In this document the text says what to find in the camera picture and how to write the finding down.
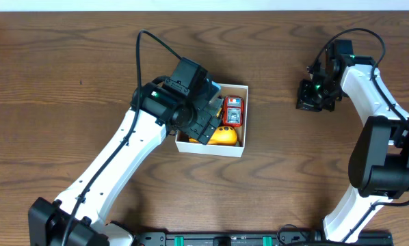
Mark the red toy fire truck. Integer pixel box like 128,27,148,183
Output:
223,96,244,127

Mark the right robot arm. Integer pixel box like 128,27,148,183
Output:
296,54,409,244

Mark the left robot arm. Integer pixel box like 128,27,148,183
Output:
28,77,222,245

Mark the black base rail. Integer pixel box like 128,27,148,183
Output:
132,223,393,246

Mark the white cardboard box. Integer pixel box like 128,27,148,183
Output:
175,83,248,157

